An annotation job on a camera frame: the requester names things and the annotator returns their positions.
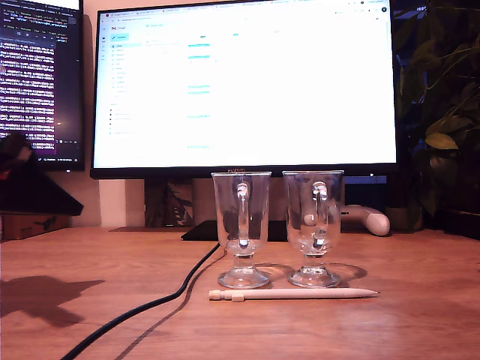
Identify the camouflage patterned box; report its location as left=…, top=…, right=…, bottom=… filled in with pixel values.
left=145, top=178, right=194, bottom=228

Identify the large black computer monitor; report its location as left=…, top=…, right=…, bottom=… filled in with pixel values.
left=89, top=0, right=399, bottom=243

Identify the green leafy plant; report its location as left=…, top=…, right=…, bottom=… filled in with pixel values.
left=391, top=0, right=480, bottom=226

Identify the white game controller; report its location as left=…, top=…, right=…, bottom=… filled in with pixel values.
left=339, top=204, right=391, bottom=236

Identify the brown cardboard box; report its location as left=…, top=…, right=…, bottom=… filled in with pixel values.
left=0, top=213, right=71, bottom=241

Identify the thick black table cable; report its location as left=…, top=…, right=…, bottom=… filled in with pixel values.
left=59, top=241, right=222, bottom=360

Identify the white pen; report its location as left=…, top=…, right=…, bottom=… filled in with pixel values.
left=208, top=287, right=380, bottom=303

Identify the small footed glass cup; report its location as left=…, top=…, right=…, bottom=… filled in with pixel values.
left=210, top=171, right=272, bottom=290
left=281, top=170, right=345, bottom=289

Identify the dark screen computer monitor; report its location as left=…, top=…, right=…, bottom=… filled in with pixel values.
left=0, top=0, right=86, bottom=172

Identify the dark box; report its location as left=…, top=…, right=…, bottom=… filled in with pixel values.
left=343, top=175, right=388, bottom=207

